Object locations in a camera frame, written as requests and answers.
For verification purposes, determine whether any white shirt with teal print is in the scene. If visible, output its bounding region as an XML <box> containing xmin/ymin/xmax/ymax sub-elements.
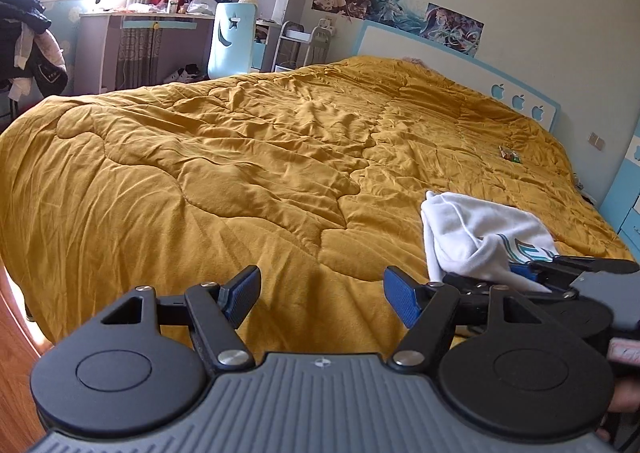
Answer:
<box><xmin>421</xmin><ymin>191</ymin><xmax>558</xmax><ymax>293</ymax></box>

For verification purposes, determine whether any dark clothes pile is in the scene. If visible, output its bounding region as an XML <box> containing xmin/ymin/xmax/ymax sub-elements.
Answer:
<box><xmin>1</xmin><ymin>0</ymin><xmax>68</xmax><ymax>102</ymax></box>

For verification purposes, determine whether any person's right hand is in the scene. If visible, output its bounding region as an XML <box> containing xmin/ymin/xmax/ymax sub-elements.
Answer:
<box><xmin>597</xmin><ymin>337</ymin><xmax>639</xmax><ymax>452</ymax></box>

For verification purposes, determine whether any blue white wardrobe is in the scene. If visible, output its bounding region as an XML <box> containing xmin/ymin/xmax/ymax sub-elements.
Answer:
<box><xmin>599</xmin><ymin>127</ymin><xmax>640</xmax><ymax>260</ymax></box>

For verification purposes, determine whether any small colourful candy packet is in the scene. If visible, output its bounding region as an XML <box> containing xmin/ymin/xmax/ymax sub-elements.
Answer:
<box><xmin>499</xmin><ymin>146</ymin><xmax>522</xmax><ymax>164</ymax></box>

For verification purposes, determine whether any mustard yellow quilt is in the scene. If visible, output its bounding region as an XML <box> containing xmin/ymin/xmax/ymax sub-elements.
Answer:
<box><xmin>1</xmin><ymin>56</ymin><xmax>629</xmax><ymax>355</ymax></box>

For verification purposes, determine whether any light blue star chair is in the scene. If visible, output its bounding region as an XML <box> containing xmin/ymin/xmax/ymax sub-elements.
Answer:
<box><xmin>207</xmin><ymin>2</ymin><xmax>257</xmax><ymax>79</ymax></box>

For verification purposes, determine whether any white blue apple headboard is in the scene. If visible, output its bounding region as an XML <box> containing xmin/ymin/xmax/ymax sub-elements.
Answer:
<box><xmin>352</xmin><ymin>20</ymin><xmax>561</xmax><ymax>132</ymax></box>

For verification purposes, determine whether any white desk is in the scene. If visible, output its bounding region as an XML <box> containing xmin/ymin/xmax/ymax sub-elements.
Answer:
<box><xmin>73</xmin><ymin>13</ymin><xmax>215</xmax><ymax>95</ymax></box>

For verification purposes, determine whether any wall light switch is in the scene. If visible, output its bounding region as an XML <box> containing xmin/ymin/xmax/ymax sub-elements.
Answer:
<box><xmin>588</xmin><ymin>132</ymin><xmax>605</xmax><ymax>150</ymax></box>

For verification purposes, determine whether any grey wire trolley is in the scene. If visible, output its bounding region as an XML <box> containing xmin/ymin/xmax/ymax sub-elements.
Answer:
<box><xmin>272</xmin><ymin>20</ymin><xmax>332</xmax><ymax>72</ymax></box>

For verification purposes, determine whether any anime wall poster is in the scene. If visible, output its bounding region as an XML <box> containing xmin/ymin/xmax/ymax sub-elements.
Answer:
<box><xmin>311</xmin><ymin>0</ymin><xmax>484</xmax><ymax>57</ymax></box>

